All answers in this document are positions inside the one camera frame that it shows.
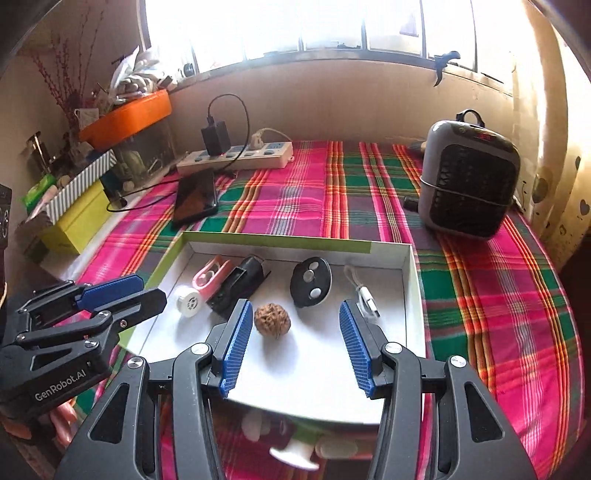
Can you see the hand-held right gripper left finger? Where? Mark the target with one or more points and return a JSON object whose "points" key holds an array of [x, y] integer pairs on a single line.
{"points": [[235, 350]]}

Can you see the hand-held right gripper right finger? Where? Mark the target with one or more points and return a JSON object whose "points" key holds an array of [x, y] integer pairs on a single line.
{"points": [[355, 350]]}

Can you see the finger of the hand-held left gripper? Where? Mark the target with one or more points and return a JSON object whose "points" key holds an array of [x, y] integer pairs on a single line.
{"points": [[138, 304], [111, 290]]}

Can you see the green white cardboard box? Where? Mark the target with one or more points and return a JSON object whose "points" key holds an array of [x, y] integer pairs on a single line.
{"points": [[323, 369]]}

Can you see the brown walnut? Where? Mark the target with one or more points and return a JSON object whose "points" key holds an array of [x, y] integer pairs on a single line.
{"points": [[272, 319]]}

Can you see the black rectangular charger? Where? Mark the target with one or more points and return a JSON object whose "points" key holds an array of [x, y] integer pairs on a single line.
{"points": [[235, 288]]}

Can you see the white round knob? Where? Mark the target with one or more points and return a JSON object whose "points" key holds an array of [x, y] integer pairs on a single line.
{"points": [[252, 424]]}

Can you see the black round key fob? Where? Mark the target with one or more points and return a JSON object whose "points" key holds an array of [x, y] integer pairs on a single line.
{"points": [[310, 281]]}

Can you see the green white spool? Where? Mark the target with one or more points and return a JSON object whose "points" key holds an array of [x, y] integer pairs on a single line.
{"points": [[295, 454]]}

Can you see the person's left hand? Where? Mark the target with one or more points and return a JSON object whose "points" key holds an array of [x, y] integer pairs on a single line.
{"points": [[62, 422]]}

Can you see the yellow cardboard box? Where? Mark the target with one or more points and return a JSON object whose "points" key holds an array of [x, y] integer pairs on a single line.
{"points": [[76, 226]]}

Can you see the white grey striped box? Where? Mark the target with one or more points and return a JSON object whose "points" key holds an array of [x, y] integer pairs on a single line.
{"points": [[78, 187]]}

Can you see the pink green plaid tablecloth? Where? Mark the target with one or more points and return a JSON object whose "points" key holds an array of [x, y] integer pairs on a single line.
{"points": [[461, 300]]}

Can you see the black smartphone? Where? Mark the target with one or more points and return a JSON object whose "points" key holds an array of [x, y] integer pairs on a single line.
{"points": [[196, 196]]}

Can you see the green tissue packet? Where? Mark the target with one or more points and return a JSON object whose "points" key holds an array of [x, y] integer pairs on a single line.
{"points": [[39, 190]]}

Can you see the clear glass tank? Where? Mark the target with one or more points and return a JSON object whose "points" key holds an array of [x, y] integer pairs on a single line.
{"points": [[147, 154]]}

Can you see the small black plug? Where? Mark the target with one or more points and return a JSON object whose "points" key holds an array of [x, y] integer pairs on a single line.
{"points": [[412, 203]]}

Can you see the orange tray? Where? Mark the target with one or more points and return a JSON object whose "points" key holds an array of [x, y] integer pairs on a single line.
{"points": [[134, 117]]}

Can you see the black charger adapter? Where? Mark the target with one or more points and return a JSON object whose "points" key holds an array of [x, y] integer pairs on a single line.
{"points": [[215, 138]]}

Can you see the white power strip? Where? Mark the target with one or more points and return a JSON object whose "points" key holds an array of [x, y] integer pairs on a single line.
{"points": [[272, 159]]}

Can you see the grey portable heater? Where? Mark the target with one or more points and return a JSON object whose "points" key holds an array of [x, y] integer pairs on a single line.
{"points": [[466, 180]]}

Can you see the white power plug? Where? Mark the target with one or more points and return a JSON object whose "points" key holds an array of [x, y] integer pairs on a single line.
{"points": [[258, 138]]}

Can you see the white plastic bag clutter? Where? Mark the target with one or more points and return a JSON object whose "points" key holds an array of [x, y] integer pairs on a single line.
{"points": [[134, 78]]}

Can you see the dried red branches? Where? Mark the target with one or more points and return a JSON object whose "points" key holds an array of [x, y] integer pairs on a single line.
{"points": [[60, 74]]}

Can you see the black window latch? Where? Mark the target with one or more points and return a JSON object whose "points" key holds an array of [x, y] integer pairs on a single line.
{"points": [[445, 60]]}

